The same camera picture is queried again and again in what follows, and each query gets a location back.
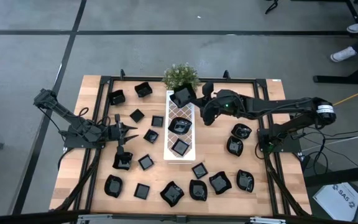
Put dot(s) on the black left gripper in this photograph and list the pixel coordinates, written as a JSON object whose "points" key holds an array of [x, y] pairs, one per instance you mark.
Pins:
{"points": [[115, 133]]}

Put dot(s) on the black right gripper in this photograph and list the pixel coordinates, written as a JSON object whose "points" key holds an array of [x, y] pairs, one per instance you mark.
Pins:
{"points": [[221, 105]]}

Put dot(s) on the black wavy square plate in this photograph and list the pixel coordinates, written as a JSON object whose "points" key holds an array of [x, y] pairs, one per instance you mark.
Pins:
{"points": [[172, 194], [126, 163], [220, 183]]}

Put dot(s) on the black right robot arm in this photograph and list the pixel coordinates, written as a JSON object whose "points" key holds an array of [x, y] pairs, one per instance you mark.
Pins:
{"points": [[275, 105]]}

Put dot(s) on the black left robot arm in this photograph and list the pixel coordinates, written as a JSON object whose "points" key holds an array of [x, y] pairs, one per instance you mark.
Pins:
{"points": [[64, 113]]}

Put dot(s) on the green potted plant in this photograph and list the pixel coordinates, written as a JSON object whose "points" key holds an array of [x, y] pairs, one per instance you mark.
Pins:
{"points": [[181, 74]]}

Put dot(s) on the white lattice rack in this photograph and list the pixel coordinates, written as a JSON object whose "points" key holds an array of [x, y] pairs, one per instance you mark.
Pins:
{"points": [[179, 158]]}

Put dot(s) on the white sticker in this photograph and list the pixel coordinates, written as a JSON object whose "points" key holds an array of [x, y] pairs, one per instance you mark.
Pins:
{"points": [[276, 80]]}

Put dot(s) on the black crossbar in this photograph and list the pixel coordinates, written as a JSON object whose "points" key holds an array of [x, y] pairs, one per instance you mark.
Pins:
{"points": [[42, 216]]}

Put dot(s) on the person's left foot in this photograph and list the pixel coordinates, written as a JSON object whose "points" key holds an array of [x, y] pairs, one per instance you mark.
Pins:
{"points": [[342, 54]]}

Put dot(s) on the black side table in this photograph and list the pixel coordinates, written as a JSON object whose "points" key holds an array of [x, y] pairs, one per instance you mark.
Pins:
{"points": [[337, 176]]}

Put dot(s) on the white SA5 printed sheet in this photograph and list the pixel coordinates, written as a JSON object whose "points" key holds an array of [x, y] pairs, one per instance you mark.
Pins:
{"points": [[337, 202]]}

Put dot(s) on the black frame clamp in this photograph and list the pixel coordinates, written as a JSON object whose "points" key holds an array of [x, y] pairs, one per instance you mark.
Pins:
{"points": [[122, 74], [226, 74]]}

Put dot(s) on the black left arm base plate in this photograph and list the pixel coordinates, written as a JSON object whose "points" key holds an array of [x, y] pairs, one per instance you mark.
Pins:
{"points": [[73, 143]]}

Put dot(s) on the silver bracket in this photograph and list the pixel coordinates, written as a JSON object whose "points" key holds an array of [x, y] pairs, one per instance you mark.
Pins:
{"points": [[95, 217], [267, 221]]}

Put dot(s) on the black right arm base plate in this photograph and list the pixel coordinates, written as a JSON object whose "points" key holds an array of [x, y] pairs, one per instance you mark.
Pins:
{"points": [[291, 147]]}

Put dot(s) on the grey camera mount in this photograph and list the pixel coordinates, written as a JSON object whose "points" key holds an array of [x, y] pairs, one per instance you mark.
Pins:
{"points": [[181, 219]]}

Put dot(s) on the black desk frame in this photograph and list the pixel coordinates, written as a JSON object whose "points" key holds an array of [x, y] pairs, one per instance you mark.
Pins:
{"points": [[337, 79]]}

